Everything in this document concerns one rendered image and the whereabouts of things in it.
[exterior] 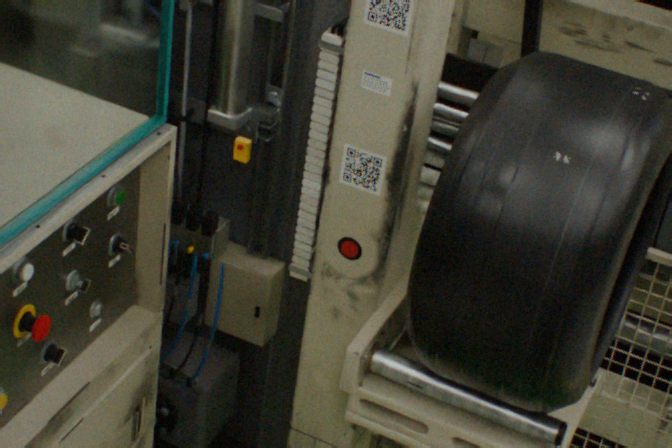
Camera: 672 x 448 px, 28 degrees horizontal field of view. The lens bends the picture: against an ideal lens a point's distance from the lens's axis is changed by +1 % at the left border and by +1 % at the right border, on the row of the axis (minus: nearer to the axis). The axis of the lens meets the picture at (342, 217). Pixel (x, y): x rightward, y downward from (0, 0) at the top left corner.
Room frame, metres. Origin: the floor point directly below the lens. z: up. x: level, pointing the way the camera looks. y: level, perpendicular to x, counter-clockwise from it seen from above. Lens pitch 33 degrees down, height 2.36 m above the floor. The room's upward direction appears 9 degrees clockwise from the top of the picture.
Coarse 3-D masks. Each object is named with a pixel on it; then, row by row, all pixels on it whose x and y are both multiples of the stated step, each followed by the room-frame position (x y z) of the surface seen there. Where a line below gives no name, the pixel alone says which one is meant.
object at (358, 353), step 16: (400, 288) 1.94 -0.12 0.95; (384, 304) 1.88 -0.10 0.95; (400, 304) 1.90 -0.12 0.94; (368, 320) 1.83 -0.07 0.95; (384, 320) 1.84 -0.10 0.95; (400, 320) 1.92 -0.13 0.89; (368, 336) 1.79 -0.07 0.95; (384, 336) 1.84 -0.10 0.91; (352, 352) 1.74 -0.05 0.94; (368, 352) 1.77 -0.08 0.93; (352, 368) 1.74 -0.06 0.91; (352, 384) 1.74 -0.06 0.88
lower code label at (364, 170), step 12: (348, 144) 1.88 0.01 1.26; (348, 156) 1.88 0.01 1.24; (360, 156) 1.87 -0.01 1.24; (372, 156) 1.87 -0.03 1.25; (348, 168) 1.88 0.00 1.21; (360, 168) 1.87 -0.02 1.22; (372, 168) 1.87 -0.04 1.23; (384, 168) 1.86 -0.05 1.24; (348, 180) 1.88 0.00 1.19; (360, 180) 1.87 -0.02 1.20; (372, 180) 1.87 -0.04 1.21; (372, 192) 1.86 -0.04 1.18
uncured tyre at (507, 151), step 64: (512, 64) 1.91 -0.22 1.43; (576, 64) 1.92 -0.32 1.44; (512, 128) 1.74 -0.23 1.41; (576, 128) 1.74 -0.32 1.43; (640, 128) 1.76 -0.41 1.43; (448, 192) 1.68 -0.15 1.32; (512, 192) 1.66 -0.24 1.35; (576, 192) 1.65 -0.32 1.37; (640, 192) 1.68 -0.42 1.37; (448, 256) 1.63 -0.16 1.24; (512, 256) 1.61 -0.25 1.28; (576, 256) 1.59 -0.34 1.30; (640, 256) 1.96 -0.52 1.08; (448, 320) 1.61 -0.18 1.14; (512, 320) 1.58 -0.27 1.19; (576, 320) 1.57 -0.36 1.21; (512, 384) 1.59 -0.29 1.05; (576, 384) 1.60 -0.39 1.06
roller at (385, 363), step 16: (384, 352) 1.78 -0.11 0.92; (368, 368) 1.77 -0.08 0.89; (384, 368) 1.76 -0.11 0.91; (400, 368) 1.76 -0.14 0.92; (416, 368) 1.76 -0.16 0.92; (416, 384) 1.74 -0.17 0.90; (432, 384) 1.73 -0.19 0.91; (448, 384) 1.73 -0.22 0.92; (448, 400) 1.72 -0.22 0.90; (464, 400) 1.71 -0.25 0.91; (480, 400) 1.71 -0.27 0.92; (496, 400) 1.71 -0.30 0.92; (496, 416) 1.69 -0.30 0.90; (512, 416) 1.68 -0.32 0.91; (528, 416) 1.68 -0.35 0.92; (544, 416) 1.69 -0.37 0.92; (528, 432) 1.67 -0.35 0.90; (544, 432) 1.66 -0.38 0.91; (560, 432) 1.66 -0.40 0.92
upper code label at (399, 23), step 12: (372, 0) 1.88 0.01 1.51; (384, 0) 1.88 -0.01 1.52; (396, 0) 1.87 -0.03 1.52; (408, 0) 1.86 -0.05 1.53; (372, 12) 1.88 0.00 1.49; (384, 12) 1.87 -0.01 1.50; (396, 12) 1.87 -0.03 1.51; (408, 12) 1.86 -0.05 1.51; (372, 24) 1.88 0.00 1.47; (384, 24) 1.87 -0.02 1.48; (396, 24) 1.87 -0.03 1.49; (408, 24) 1.86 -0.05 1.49
